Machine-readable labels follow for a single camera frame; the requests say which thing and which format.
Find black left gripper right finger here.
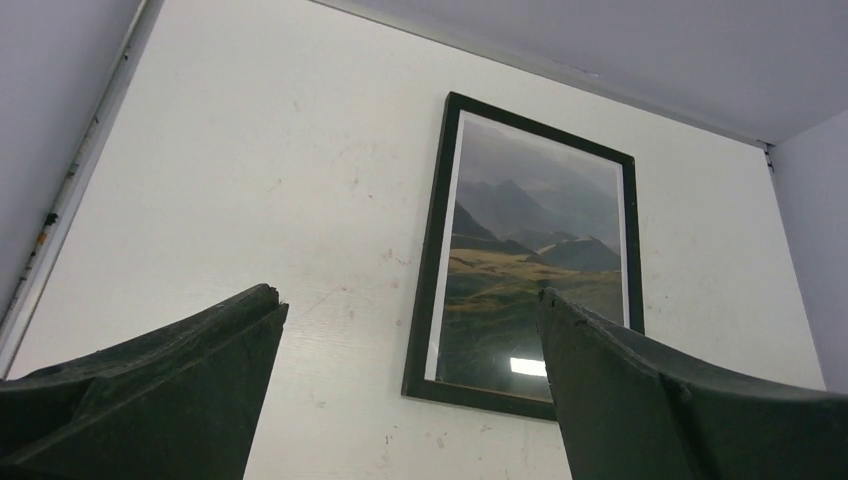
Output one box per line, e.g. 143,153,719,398
537,288,847,479

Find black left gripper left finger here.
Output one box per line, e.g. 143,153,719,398
1,284,288,479

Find wooden picture frame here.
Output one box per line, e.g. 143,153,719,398
401,92,645,420

